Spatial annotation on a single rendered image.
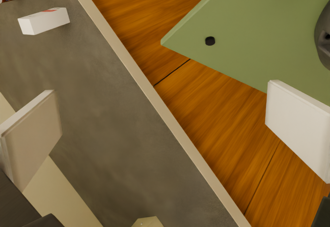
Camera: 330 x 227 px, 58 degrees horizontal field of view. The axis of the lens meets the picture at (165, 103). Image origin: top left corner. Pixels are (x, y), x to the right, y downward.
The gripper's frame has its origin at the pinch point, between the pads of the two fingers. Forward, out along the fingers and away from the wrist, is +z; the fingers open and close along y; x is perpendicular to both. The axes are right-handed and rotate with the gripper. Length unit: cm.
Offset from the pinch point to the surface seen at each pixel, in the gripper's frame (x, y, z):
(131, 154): -35, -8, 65
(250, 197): -49, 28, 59
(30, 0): 10, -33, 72
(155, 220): -60, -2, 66
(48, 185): -61, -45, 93
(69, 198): -69, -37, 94
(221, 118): -28, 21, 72
